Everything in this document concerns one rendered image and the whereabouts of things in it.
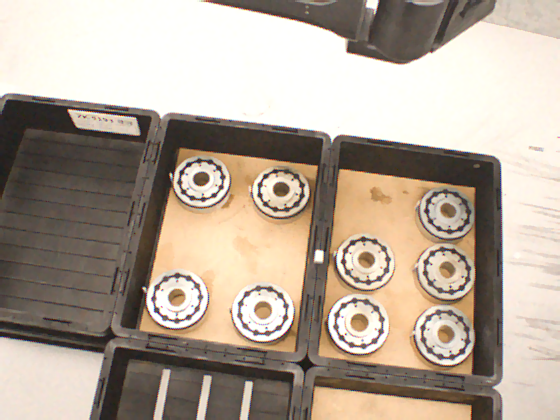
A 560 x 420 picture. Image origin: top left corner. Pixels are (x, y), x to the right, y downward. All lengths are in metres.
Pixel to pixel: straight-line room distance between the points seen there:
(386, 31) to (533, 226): 0.88
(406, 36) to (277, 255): 0.62
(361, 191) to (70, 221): 0.53
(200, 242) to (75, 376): 0.35
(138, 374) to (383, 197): 0.53
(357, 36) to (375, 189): 0.63
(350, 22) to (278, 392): 0.66
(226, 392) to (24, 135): 0.62
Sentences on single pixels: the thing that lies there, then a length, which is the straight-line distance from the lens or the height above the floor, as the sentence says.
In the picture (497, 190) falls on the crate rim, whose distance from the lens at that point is 1.11.
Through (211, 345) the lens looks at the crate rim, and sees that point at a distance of 0.94.
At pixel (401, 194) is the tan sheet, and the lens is 1.16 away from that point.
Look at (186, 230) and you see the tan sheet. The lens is 1.11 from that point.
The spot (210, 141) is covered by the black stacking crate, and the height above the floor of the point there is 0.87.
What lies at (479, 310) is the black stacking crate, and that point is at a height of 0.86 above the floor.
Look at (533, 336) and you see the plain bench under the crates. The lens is 1.29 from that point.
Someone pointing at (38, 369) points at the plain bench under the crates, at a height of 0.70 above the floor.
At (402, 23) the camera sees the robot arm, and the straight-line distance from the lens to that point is 0.53.
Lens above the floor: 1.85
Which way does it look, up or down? 66 degrees down
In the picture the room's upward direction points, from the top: 5 degrees clockwise
